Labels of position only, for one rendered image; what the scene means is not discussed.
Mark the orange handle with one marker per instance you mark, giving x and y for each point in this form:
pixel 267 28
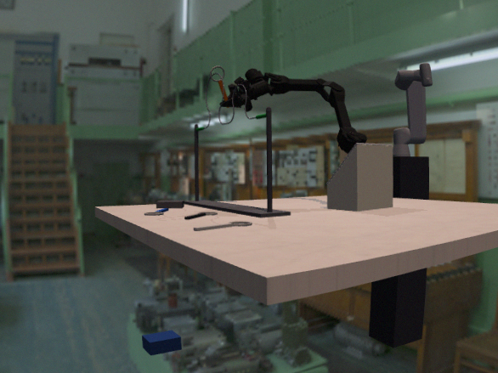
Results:
pixel 220 81

